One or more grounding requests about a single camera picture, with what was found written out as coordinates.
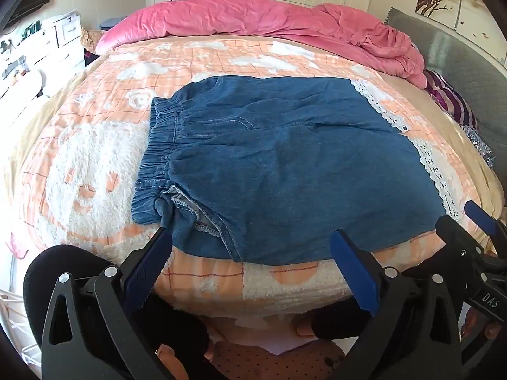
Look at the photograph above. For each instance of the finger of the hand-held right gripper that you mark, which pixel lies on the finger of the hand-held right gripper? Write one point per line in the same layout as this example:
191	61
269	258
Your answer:
481	215
455	237

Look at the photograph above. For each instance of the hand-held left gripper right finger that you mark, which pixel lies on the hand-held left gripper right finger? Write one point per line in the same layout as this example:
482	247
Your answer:
354	273

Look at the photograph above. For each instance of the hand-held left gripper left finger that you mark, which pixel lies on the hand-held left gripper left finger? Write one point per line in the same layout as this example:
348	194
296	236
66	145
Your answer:
152	259

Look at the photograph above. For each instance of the blue denim pants lace trim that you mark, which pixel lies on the blue denim pants lace trim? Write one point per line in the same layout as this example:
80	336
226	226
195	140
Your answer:
277	158

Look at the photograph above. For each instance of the person's right hand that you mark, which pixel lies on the person's right hand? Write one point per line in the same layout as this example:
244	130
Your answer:
481	326

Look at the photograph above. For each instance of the person's left hand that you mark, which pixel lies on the person's left hand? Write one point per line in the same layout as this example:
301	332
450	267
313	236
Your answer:
170	354

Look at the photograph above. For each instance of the person's right leg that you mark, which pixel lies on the person's right leg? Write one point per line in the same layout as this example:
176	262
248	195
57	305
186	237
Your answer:
336	320

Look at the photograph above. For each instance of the floral patterned cloth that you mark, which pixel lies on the floral patterned cloth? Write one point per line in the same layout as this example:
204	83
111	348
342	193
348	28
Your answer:
481	146

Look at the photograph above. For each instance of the beige bed sheet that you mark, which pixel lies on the beige bed sheet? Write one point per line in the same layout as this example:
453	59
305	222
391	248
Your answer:
447	122

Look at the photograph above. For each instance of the orange bear printed blanket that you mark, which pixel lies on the orange bear printed blanket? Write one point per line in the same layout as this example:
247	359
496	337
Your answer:
99	166

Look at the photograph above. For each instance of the purple striped cloth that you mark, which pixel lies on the purple striped cloth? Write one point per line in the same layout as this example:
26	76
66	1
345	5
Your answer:
451	99

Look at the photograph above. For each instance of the brown dotted floor mat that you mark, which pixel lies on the brown dotted floor mat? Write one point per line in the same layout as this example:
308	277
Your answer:
273	362

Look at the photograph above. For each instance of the grey padded headboard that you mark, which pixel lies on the grey padded headboard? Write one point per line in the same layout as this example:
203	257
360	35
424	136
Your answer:
467	67

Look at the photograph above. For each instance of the white round stool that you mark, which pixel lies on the white round stool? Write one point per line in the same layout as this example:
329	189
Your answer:
23	83

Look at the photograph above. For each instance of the brown plush toy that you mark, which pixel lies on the brown plush toy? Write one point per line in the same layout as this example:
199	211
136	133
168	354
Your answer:
93	41

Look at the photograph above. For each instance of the white drawer unit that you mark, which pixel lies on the white drawer unit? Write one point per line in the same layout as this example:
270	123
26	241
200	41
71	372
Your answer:
67	35

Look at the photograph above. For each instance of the pink duvet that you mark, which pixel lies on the pink duvet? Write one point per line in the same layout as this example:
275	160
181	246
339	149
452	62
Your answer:
257	19

